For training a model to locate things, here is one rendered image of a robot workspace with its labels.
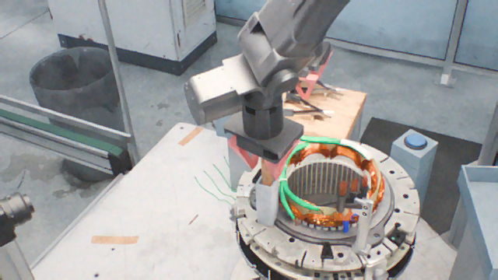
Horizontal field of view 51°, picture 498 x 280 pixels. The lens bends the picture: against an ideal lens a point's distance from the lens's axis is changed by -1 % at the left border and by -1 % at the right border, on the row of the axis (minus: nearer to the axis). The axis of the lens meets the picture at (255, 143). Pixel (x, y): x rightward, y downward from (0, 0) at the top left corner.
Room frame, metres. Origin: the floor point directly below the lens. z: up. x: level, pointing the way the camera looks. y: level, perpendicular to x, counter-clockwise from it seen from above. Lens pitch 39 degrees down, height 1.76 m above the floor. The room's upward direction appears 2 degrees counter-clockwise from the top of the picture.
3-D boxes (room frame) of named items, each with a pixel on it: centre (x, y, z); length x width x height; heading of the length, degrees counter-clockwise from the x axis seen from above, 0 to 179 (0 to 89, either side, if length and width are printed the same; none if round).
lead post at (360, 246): (0.53, -0.16, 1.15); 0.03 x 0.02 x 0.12; 55
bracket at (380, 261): (0.51, -0.18, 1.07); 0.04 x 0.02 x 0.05; 111
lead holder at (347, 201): (0.54, -0.14, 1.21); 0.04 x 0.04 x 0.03; 63
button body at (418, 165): (0.87, -0.34, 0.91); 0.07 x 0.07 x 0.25; 43
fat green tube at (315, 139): (0.73, -0.13, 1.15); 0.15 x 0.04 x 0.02; 63
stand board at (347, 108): (0.97, -0.13, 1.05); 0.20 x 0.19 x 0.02; 65
